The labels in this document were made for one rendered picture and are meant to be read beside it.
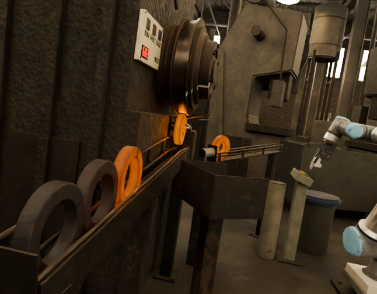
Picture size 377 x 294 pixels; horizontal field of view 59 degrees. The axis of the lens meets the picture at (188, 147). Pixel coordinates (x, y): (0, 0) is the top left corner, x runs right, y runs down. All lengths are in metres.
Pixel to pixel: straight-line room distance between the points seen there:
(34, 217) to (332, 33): 10.21
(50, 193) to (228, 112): 3.86
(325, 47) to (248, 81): 6.26
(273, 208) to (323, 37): 8.55
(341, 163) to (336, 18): 7.27
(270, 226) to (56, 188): 1.85
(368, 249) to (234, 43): 3.19
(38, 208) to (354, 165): 3.55
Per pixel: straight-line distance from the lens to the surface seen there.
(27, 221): 0.61
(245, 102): 4.32
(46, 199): 0.62
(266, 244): 2.37
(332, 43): 10.49
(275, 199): 2.29
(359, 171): 3.94
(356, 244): 1.94
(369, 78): 5.33
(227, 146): 2.18
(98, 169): 0.78
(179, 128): 1.60
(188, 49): 1.47
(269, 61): 4.33
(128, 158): 0.94
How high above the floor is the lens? 0.89
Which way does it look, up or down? 6 degrees down
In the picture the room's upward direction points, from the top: 8 degrees clockwise
